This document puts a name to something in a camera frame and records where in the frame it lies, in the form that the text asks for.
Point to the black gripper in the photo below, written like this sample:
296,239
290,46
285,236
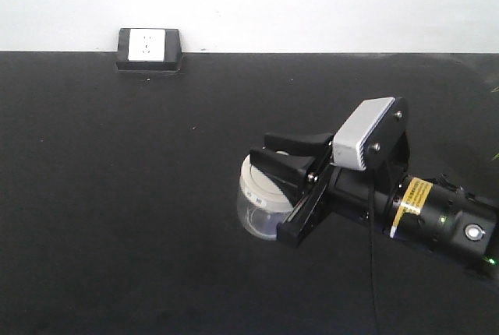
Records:
360,196

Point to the glass jar with white lid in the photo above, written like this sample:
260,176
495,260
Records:
261,205

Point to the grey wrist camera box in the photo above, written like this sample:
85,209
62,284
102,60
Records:
349,141

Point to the green plant leaves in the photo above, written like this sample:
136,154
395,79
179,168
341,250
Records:
494,91

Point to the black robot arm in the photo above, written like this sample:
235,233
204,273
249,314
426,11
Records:
433,215

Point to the black wall socket box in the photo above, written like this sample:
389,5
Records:
149,50

